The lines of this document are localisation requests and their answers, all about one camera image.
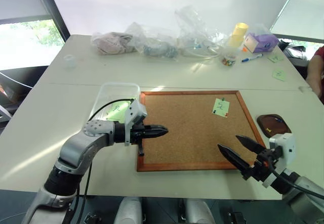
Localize small clear plastic cup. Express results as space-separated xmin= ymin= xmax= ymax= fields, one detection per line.
xmin=63 ymin=54 xmax=77 ymax=69

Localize person in red shirt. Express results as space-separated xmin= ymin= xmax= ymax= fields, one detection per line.
xmin=305 ymin=45 xmax=324 ymax=96

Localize green loose paper note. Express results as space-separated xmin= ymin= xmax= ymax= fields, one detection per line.
xmin=271 ymin=68 xmax=288 ymax=81

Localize yellow stacked cups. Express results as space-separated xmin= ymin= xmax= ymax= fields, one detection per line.
xmin=227 ymin=22 xmax=250 ymax=48

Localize brown wooden tray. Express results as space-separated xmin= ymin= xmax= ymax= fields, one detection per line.
xmin=256 ymin=113 xmax=292 ymax=138

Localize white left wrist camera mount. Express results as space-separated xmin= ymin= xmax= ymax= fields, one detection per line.
xmin=124 ymin=99 xmax=148 ymax=147

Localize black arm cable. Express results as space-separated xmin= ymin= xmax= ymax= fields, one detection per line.
xmin=63 ymin=98 xmax=136 ymax=224
xmin=271 ymin=169 xmax=324 ymax=200

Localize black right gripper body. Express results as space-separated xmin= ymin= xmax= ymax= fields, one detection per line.
xmin=241 ymin=147 xmax=282 ymax=182

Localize cork board with wooden frame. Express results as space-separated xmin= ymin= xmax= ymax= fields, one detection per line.
xmin=136 ymin=90 xmax=266 ymax=172

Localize plastic bag with grey items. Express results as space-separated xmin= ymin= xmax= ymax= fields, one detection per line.
xmin=126 ymin=22 xmax=179 ymax=59

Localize plastic bag with pink cloth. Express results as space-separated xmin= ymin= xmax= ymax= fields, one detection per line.
xmin=91 ymin=31 xmax=137 ymax=56

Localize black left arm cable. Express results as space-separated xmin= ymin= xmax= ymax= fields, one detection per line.
xmin=63 ymin=98 xmax=136 ymax=224

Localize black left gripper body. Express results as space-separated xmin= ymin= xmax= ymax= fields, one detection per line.
xmin=130 ymin=123 xmax=153 ymax=157

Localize clear plastic container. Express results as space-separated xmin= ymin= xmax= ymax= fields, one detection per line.
xmin=93 ymin=82 xmax=141 ymax=124

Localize purple tissue box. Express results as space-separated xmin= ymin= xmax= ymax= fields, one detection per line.
xmin=242 ymin=32 xmax=279 ymax=54

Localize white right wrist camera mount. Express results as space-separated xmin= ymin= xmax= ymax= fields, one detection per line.
xmin=262 ymin=132 xmax=296 ymax=188

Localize large clear plastic bag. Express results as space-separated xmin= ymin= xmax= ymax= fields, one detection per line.
xmin=174 ymin=6 xmax=230 ymax=61

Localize silver rounded robot leg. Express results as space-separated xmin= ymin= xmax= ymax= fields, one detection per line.
xmin=113 ymin=197 xmax=143 ymax=224
xmin=184 ymin=198 xmax=216 ymax=224

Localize bag of coloured pushpins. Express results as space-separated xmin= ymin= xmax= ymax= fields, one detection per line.
xmin=220 ymin=46 xmax=239 ymax=68

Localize blue marker pen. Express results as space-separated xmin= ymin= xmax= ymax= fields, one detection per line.
xmin=241 ymin=54 xmax=264 ymax=63

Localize green sticky note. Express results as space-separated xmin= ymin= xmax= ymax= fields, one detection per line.
xmin=212 ymin=98 xmax=230 ymax=118

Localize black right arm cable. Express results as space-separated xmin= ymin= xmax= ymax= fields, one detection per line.
xmin=271 ymin=169 xmax=324 ymax=200

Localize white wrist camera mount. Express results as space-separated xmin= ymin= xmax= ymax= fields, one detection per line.
xmin=262 ymin=132 xmax=296 ymax=188
xmin=124 ymin=99 xmax=148 ymax=147

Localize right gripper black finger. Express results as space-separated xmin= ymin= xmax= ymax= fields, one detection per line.
xmin=235 ymin=135 xmax=266 ymax=155
xmin=217 ymin=144 xmax=254 ymax=172

